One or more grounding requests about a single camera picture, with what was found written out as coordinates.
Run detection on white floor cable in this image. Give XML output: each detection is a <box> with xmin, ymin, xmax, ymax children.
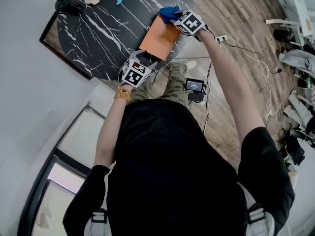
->
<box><xmin>226</xmin><ymin>37</ymin><xmax>280</xmax><ymax>122</ymax></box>

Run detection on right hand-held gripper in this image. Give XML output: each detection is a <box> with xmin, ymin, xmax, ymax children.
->
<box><xmin>173</xmin><ymin>9</ymin><xmax>206</xmax><ymax>37</ymax></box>

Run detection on person's white shoe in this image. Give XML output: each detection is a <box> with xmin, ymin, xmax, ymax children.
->
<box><xmin>183</xmin><ymin>59</ymin><xmax>198</xmax><ymax>70</ymax></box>

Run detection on orange beaded bracelet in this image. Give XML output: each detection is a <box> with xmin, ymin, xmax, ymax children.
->
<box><xmin>113</xmin><ymin>87</ymin><xmax>132</xmax><ymax>102</ymax></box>

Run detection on blue cloth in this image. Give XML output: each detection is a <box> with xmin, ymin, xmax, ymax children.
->
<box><xmin>158</xmin><ymin>5</ymin><xmax>182</xmax><ymax>25</ymax></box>

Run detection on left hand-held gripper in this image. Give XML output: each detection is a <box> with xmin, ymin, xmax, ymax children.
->
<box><xmin>120</xmin><ymin>50</ymin><xmax>164</xmax><ymax>89</ymax></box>

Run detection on black framed window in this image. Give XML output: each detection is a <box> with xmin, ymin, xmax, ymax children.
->
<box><xmin>17</xmin><ymin>102</ymin><xmax>109</xmax><ymax>236</ymax></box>

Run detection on person's left forearm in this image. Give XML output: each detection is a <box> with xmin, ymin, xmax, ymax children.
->
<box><xmin>93</xmin><ymin>82</ymin><xmax>133</xmax><ymax>168</ymax></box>

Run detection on grey shoulder strap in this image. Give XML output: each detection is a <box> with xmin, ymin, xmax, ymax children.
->
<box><xmin>85</xmin><ymin>161</ymin><xmax>116</xmax><ymax>236</ymax></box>
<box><xmin>237</xmin><ymin>183</ymin><xmax>276</xmax><ymax>236</ymax></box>

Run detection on black waste bin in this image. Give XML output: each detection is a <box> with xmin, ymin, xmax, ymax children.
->
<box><xmin>273</xmin><ymin>29</ymin><xmax>291</xmax><ymax>44</ymax></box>

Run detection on white desk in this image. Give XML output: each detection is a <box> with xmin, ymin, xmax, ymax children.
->
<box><xmin>265</xmin><ymin>0</ymin><xmax>315</xmax><ymax>48</ymax></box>

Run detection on small black screen device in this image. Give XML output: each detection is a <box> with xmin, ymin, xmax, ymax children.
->
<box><xmin>184</xmin><ymin>78</ymin><xmax>205</xmax><ymax>93</ymax></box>

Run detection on black office chair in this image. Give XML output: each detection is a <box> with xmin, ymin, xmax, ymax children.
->
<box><xmin>278</xmin><ymin>129</ymin><xmax>306</xmax><ymax>167</ymax></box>

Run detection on person's camouflage trousers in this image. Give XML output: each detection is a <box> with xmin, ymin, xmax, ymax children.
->
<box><xmin>130</xmin><ymin>61</ymin><xmax>189</xmax><ymax>107</ymax></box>

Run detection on person's right forearm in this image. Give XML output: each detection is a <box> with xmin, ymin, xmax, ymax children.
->
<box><xmin>196</xmin><ymin>29</ymin><xmax>266</xmax><ymax>142</ymax></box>

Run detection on black battery pack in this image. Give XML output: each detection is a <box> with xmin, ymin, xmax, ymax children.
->
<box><xmin>188</xmin><ymin>92</ymin><xmax>205</xmax><ymax>103</ymax></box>

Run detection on person's black shirt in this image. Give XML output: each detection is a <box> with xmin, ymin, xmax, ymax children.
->
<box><xmin>63</xmin><ymin>98</ymin><xmax>296</xmax><ymax>236</ymax></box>

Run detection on orange box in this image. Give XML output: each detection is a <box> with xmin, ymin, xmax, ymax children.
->
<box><xmin>138</xmin><ymin>13</ymin><xmax>182</xmax><ymax>61</ymax></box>

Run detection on black bag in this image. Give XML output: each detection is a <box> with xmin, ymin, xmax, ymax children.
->
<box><xmin>54</xmin><ymin>0</ymin><xmax>84</xmax><ymax>16</ymax></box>

